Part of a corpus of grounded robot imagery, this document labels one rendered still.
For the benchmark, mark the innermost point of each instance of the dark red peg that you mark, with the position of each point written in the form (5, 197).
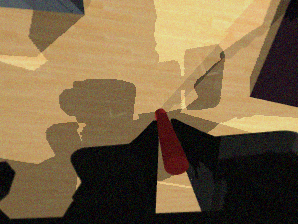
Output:
(174, 158)

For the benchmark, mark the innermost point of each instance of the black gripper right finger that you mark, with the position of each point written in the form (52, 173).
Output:
(207, 156)

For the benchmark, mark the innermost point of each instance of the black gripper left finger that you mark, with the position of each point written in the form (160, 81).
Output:
(139, 158)

